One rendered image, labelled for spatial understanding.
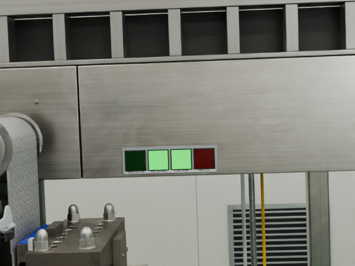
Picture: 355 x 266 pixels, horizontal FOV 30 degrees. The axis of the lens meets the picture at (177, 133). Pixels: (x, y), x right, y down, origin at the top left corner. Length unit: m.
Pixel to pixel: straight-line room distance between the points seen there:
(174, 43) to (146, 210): 2.49
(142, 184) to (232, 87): 2.44
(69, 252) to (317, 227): 0.80
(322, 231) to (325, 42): 0.54
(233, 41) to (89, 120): 0.43
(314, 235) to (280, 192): 2.18
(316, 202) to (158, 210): 2.29
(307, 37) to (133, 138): 0.54
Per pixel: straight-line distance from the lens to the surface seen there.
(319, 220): 1.94
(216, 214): 4.12
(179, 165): 1.73
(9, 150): 1.46
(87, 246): 1.45
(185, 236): 4.15
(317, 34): 1.83
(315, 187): 1.93
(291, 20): 1.76
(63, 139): 1.77
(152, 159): 1.73
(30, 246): 1.47
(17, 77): 1.80
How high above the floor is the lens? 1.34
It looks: 3 degrees down
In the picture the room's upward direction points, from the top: 2 degrees counter-clockwise
